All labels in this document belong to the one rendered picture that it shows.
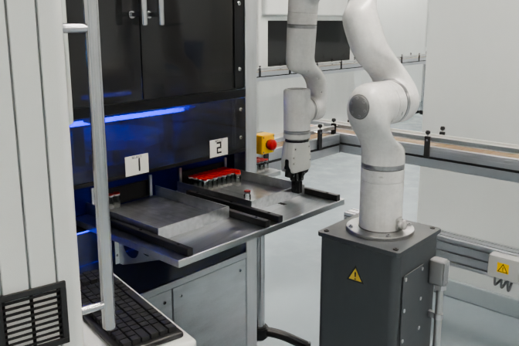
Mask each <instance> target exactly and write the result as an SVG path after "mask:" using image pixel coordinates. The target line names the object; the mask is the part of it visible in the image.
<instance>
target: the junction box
mask: <svg viewBox="0 0 519 346"><path fill-rule="evenodd" d="M487 275H488V276H493V277H496V278H499V279H502V280H507V281H510V282H513V283H519V257H516V256H511V255H507V254H504V253H499V252H496V251H493V252H492V253H490V254H489V259H488V267H487Z"/></svg>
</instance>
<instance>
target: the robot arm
mask: <svg viewBox="0 0 519 346"><path fill-rule="evenodd" d="M319 1H320V0H288V13H287V47H286V65H287V68H288V70H290V71H292V72H294V73H298V74H300V75H301V76H302V77H303V78H304V79H305V82H306V85H307V88H303V87H291V88H286V89H285V90H284V91H283V137H284V138H286V139H285V141H284V143H283V150H282V158H281V171H285V177H288V178H290V180H291V191H292V192H293V193H297V194H300V193H302V181H303V179H304V175H305V174H306V173H307V172H308V171H309V170H308V169H309V168H310V142H309V139H308V138H310V122H311V121H312V120H319V119H321V118H322V117H323V116H324V115H325V112H326V109H327V81H326V78H325V76H324V74H323V73H322V71H321V69H320V68H319V67H318V66H317V64H316V63H315V60H314V54H315V44H316V33H317V11H318V3H319ZM342 22H343V26H344V32H345V35H346V37H347V40H348V44H349V46H350V48H351V51H352V53H353V55H354V57H355V59H356V60H357V61H358V63H359V64H360V65H361V66H362V67H363V68H364V70H365V71H366V72H367V73H368V75H369V76H370V77H371V79H372V81H373V82H371V83H365V84H362V85H360V86H358V87H357V88H355V89H354V90H353V91H352V93H351V95H350V97H349V99H348V106H347V115H348V120H349V123H350V125H351V127H352V129H353V131H354V132H355V134H356V136H357V138H358V140H359V142H360V145H361V182H360V203H359V217H357V218H354V219H351V220H350V221H348V222H347V225H346V228H347V231H348V232H349V233H350V234H352V235H353V236H357V237H359V238H362V239H368V240H373V241H382V242H392V241H399V240H404V239H408V238H409V237H411V236H413V234H414V227H413V226H412V223H409V222H407V221H406V220H403V218H402V207H403V192H404V176H405V149H404V147H403V146H402V145H401V144H400V143H399V142H397V141H396V140H395V139H394V137H393V136H392V132H391V128H390V126H391V124H395V123H399V122H403V121H406V120H408V119H410V118H411V117H412V116H414V114H415V113H416V111H417V110H418V108H419V92H418V90H417V88H416V85H415V84H414V82H413V80H412V78H411V76H410V75H409V74H408V72H407V71H406V69H405V68H404V66H403V65H402V64H401V63H400V61H399V60H398V58H397V57H396V56H395V54H394V53H393V51H392V50H391V48H390V46H389V45H388V42H387V40H386V38H385V34H384V32H383V28H382V24H381V21H380V18H379V16H378V9H377V0H348V5H347V7H346V9H345V10H344V14H343V17H342Z"/></svg>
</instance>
